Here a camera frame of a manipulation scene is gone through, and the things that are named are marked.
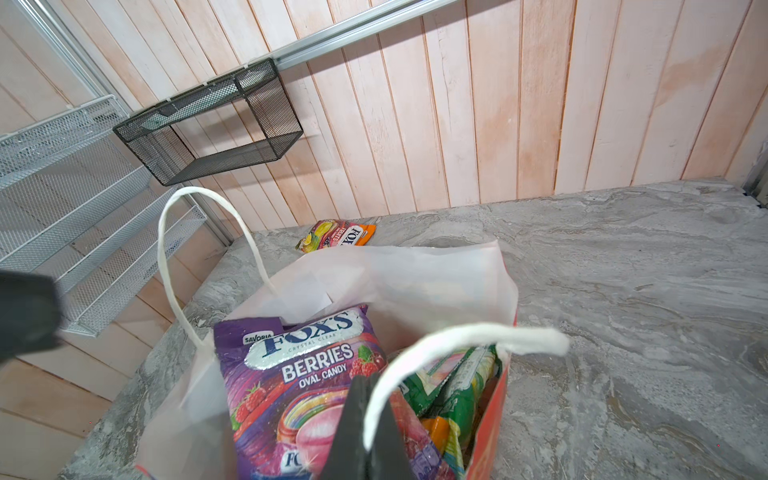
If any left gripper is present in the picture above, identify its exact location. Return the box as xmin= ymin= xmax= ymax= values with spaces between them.
xmin=1 ymin=270 xmax=63 ymax=363

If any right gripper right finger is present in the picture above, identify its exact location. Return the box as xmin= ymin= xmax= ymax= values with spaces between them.
xmin=373 ymin=407 xmax=415 ymax=480

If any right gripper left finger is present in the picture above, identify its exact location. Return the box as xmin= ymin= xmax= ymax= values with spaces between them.
xmin=319 ymin=374 xmax=375 ymax=480

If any purple Fox's berries candy bag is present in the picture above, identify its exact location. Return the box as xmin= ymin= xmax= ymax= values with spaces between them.
xmin=212 ymin=304 xmax=445 ymax=480

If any red paper gift bag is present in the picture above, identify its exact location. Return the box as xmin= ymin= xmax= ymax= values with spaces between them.
xmin=133 ymin=185 xmax=571 ymax=480

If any orange Fox's fruits candy bag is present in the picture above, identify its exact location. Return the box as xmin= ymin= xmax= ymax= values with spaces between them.
xmin=296 ymin=219 xmax=376 ymax=253

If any green lime snack packet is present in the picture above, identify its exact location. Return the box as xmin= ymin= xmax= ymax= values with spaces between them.
xmin=399 ymin=347 xmax=474 ymax=417

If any black mesh basket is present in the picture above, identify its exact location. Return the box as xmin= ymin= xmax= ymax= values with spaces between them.
xmin=114 ymin=59 xmax=303 ymax=186

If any white wire shelf rack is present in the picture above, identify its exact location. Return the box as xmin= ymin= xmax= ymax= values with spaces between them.
xmin=1 ymin=95 xmax=174 ymax=337

